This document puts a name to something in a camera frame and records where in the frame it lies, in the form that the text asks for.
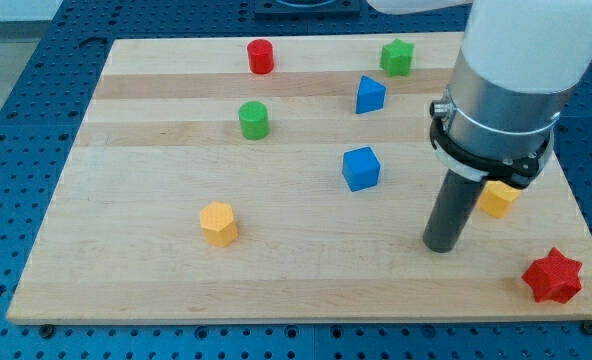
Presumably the green cylinder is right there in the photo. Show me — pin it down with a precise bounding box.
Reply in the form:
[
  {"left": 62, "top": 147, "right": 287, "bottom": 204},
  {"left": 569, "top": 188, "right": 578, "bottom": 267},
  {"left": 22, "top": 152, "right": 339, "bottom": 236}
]
[{"left": 238, "top": 101, "right": 270, "bottom": 140}]

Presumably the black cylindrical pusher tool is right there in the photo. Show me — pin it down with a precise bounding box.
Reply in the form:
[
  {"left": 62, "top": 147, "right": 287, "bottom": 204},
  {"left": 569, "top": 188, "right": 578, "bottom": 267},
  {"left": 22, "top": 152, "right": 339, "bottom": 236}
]
[{"left": 423, "top": 170, "right": 485, "bottom": 253}]

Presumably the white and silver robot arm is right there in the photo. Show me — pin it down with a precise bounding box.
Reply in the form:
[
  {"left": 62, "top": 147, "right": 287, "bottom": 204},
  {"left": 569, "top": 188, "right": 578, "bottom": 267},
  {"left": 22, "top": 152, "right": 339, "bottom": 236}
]
[{"left": 430, "top": 0, "right": 592, "bottom": 189}]

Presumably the blue triangular prism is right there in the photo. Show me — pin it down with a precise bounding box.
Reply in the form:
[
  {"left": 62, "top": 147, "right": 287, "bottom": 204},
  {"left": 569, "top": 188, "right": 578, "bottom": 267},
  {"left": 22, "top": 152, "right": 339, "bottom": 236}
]
[{"left": 355, "top": 75, "right": 387, "bottom": 114}]

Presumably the blue cube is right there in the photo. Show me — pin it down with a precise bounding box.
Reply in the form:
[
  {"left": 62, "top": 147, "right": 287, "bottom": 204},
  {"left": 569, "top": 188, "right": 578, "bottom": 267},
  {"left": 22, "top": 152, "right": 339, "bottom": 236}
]
[{"left": 342, "top": 147, "right": 381, "bottom": 192}]

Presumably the yellow block behind tool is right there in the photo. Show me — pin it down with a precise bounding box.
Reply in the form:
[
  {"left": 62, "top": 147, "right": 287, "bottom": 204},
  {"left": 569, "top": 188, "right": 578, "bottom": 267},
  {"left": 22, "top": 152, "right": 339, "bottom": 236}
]
[{"left": 477, "top": 181, "right": 522, "bottom": 219}]

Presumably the red cylinder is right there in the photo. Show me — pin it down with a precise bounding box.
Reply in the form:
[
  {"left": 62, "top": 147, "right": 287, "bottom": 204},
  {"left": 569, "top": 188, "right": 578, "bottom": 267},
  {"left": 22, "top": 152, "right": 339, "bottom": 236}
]
[{"left": 247, "top": 39, "right": 274, "bottom": 75}]

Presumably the yellow hexagonal block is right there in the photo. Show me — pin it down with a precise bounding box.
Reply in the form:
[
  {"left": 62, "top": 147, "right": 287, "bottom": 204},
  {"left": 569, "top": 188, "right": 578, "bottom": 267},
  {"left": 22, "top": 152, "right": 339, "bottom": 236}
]
[{"left": 199, "top": 202, "right": 238, "bottom": 247}]

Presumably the wooden board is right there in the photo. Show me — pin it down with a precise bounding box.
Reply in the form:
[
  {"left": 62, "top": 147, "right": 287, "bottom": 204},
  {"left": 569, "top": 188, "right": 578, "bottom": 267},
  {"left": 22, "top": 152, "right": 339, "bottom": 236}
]
[{"left": 7, "top": 32, "right": 592, "bottom": 325}]

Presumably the red star block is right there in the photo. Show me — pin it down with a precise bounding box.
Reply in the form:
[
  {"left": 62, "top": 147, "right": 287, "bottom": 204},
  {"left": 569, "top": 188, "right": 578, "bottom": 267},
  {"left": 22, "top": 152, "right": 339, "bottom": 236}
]
[{"left": 521, "top": 247, "right": 583, "bottom": 304}]

